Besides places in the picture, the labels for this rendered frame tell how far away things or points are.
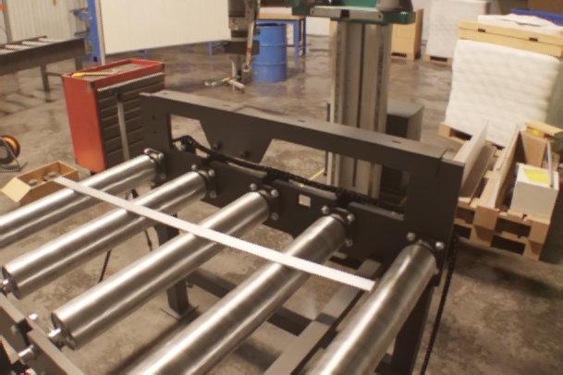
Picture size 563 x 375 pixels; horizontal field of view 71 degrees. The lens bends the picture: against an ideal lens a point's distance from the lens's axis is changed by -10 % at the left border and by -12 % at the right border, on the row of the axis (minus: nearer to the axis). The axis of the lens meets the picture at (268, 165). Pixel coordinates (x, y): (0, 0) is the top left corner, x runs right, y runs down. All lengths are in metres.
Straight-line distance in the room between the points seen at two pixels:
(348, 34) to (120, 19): 3.85
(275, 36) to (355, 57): 4.33
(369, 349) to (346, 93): 1.91
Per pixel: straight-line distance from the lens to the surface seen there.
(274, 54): 6.90
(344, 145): 1.35
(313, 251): 1.27
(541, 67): 4.35
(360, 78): 2.62
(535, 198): 2.99
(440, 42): 9.53
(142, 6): 5.99
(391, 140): 1.33
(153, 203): 1.56
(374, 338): 1.02
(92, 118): 3.53
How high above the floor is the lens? 1.62
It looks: 24 degrees down
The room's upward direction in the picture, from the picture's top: 1 degrees counter-clockwise
